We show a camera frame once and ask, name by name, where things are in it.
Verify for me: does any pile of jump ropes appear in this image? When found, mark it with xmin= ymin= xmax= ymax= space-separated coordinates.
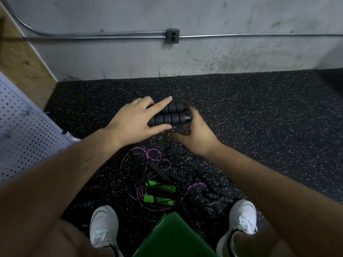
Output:
xmin=118 ymin=144 xmax=242 ymax=217

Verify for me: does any person's right leg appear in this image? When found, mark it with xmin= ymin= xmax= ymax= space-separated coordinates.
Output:
xmin=233 ymin=230 xmax=295 ymax=257

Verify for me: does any white pegboard stand foot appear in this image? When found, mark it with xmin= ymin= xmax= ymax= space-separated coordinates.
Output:
xmin=61 ymin=131 xmax=81 ymax=143

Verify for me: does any person's left hand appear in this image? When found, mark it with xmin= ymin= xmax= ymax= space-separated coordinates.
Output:
xmin=105 ymin=96 xmax=173 ymax=149

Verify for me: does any metal conduit pipe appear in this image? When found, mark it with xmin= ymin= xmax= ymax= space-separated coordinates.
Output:
xmin=0 ymin=0 xmax=343 ymax=41

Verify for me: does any white right shoe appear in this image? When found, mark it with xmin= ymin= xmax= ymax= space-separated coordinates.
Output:
xmin=216 ymin=199 xmax=258 ymax=257

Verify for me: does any black foam-handled jump rope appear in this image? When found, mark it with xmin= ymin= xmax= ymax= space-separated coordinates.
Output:
xmin=148 ymin=100 xmax=193 ymax=127

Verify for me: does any grey electrical junction box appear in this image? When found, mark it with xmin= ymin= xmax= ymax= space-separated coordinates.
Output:
xmin=165 ymin=28 xmax=180 ymax=44

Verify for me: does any white shoe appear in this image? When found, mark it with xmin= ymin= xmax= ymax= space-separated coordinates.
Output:
xmin=89 ymin=205 xmax=123 ymax=257
xmin=216 ymin=199 xmax=258 ymax=257

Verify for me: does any person's right hand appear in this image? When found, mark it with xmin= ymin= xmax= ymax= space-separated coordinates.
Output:
xmin=173 ymin=108 xmax=222 ymax=157

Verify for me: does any white pegboard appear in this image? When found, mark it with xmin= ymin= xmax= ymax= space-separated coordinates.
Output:
xmin=0 ymin=71 xmax=81 ymax=185

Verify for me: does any white left shoe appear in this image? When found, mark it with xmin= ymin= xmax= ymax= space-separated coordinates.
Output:
xmin=89 ymin=205 xmax=123 ymax=257

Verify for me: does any person's left forearm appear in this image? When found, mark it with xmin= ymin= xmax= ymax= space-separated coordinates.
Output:
xmin=0 ymin=128 xmax=120 ymax=257

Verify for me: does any person's right forearm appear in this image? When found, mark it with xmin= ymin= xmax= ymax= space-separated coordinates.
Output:
xmin=209 ymin=142 xmax=343 ymax=257

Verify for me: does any person's leg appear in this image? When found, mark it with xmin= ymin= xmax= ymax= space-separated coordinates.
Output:
xmin=233 ymin=230 xmax=295 ymax=257
xmin=32 ymin=219 xmax=110 ymax=257

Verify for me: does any person's left leg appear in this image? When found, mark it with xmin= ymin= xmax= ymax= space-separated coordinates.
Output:
xmin=32 ymin=219 xmax=110 ymax=257

